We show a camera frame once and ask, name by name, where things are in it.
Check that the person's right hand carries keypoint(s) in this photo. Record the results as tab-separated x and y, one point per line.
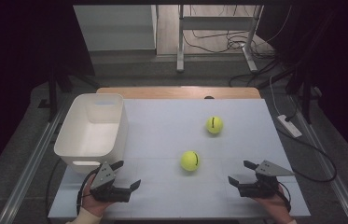
272	206

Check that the white table board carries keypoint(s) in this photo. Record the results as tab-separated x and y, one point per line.
193	193

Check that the white cabinet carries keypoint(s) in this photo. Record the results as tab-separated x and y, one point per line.
115	28

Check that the yellow tennis ball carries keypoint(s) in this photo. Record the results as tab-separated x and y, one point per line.
214	125
189	161

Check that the white plastic bin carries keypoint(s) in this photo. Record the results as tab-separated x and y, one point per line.
84	140

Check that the metal floor rail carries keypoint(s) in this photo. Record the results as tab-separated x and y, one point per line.
336	183
31	161

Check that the black table grommet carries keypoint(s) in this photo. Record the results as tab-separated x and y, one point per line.
209	97

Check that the white metal desk frame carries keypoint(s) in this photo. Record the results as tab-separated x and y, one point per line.
215	23

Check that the black stand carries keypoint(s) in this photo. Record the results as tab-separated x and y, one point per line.
52	93
306	96

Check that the white power strip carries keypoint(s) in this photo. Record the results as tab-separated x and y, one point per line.
289	126

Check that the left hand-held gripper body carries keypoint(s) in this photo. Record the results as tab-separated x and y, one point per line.
104	177

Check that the person's left hand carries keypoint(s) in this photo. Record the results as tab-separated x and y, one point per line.
93	206

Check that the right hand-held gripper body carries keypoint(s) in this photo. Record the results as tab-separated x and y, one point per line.
260	188

